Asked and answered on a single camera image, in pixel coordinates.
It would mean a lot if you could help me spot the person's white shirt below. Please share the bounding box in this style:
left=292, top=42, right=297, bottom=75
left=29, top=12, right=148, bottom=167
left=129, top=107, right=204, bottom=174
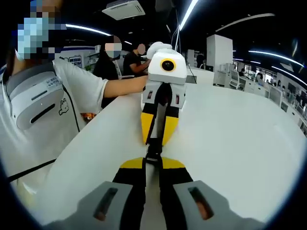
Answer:
left=0, top=58, right=109, bottom=186

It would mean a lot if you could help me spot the ceiling air conditioner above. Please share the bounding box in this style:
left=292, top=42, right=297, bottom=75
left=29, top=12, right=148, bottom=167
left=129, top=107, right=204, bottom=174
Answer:
left=101, top=0, right=146, bottom=20

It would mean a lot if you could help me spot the white office chair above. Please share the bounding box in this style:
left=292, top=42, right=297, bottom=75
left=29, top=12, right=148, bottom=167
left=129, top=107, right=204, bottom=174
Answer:
left=229, top=70, right=241, bottom=90

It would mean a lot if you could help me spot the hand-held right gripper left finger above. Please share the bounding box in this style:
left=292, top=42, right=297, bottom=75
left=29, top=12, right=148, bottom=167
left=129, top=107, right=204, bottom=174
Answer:
left=44, top=157, right=147, bottom=230

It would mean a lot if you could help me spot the blue wall sign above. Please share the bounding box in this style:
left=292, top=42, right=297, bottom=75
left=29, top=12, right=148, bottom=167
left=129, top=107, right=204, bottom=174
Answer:
left=68, top=54, right=83, bottom=69

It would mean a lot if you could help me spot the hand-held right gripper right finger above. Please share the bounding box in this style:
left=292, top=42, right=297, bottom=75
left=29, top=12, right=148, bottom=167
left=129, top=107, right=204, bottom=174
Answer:
left=159, top=156, right=267, bottom=230

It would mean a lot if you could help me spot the orange patterned cloth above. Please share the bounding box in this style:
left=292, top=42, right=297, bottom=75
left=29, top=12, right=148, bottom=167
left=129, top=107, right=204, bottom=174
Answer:
left=80, top=112, right=97, bottom=124

